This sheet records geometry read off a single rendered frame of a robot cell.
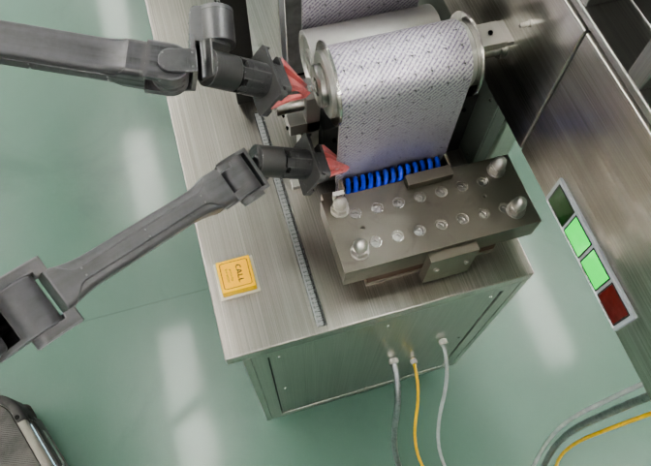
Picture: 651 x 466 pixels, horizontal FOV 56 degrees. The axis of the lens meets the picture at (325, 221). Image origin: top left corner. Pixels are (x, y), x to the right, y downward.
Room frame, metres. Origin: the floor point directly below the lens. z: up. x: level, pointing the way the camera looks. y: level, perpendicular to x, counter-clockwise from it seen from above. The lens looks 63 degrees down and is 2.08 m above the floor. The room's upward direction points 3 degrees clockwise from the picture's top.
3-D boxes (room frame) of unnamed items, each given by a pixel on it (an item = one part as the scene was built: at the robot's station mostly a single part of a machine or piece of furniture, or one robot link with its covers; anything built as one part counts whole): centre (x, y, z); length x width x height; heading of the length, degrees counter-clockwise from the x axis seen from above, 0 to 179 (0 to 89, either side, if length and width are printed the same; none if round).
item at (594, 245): (0.41, -0.42, 1.19); 0.25 x 0.01 x 0.07; 19
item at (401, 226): (0.56, -0.20, 1.00); 0.40 x 0.16 x 0.06; 109
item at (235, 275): (0.45, 0.18, 0.91); 0.07 x 0.07 x 0.02; 19
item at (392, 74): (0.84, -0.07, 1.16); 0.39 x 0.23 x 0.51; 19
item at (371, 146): (0.66, -0.13, 1.11); 0.23 x 0.01 x 0.18; 109
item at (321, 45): (0.68, 0.01, 1.25); 0.15 x 0.01 x 0.15; 19
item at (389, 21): (0.83, -0.07, 1.18); 0.26 x 0.12 x 0.12; 109
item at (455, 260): (0.48, -0.25, 0.97); 0.10 x 0.03 x 0.11; 109
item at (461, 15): (0.76, -0.23, 1.25); 0.15 x 0.01 x 0.15; 19
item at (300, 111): (0.70, 0.06, 1.05); 0.06 x 0.05 x 0.31; 109
